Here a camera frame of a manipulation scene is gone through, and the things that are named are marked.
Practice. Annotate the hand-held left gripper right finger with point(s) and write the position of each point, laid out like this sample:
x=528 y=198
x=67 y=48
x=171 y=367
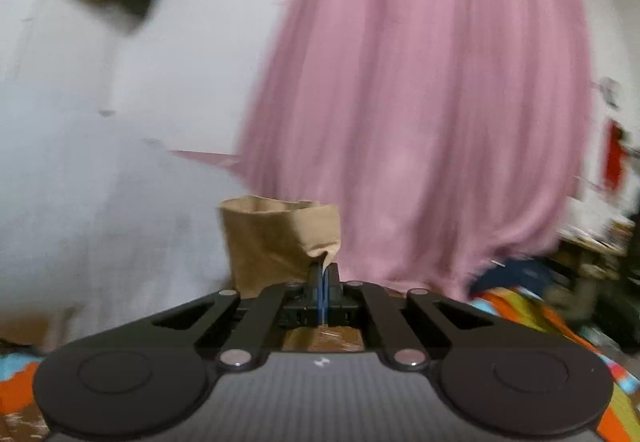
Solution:
x=333 y=293

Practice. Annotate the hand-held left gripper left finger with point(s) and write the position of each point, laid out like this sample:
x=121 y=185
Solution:
x=314 y=293

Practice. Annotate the wooden desk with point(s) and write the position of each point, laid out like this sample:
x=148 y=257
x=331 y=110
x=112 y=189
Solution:
x=600 y=242

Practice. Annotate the beige garment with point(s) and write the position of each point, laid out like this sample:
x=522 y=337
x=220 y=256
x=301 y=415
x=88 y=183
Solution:
x=270 y=242

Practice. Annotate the red hanging ornament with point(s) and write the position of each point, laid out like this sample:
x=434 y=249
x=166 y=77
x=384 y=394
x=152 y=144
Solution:
x=615 y=161

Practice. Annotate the blue backpack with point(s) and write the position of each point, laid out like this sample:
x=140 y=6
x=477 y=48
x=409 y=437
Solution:
x=515 y=272

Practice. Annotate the brown cartoon printed blanket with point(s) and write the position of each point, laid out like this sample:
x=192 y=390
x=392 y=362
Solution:
x=521 y=310

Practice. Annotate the pink curtain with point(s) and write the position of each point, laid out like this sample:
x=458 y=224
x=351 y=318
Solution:
x=425 y=96

